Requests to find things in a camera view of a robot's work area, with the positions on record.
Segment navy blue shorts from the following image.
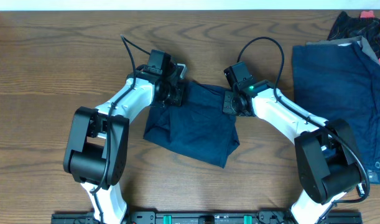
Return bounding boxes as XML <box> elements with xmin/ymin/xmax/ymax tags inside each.
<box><xmin>143</xmin><ymin>82</ymin><xmax>240</xmax><ymax>168</ymax></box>

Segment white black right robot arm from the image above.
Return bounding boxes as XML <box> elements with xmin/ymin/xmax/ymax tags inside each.
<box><xmin>223</xmin><ymin>79</ymin><xmax>369</xmax><ymax>223</ymax></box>

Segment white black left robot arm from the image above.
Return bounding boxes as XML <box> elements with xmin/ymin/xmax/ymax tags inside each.
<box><xmin>63</xmin><ymin>64</ymin><xmax>187</xmax><ymax>223</ymax></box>

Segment dark blue clothes pile shorts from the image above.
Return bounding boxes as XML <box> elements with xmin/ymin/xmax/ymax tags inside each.
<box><xmin>292</xmin><ymin>43</ymin><xmax>380</xmax><ymax>184</ymax></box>

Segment black patterned garment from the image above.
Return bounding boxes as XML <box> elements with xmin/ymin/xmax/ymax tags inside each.
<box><xmin>327</xmin><ymin>11</ymin><xmax>380</xmax><ymax>58</ymax></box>

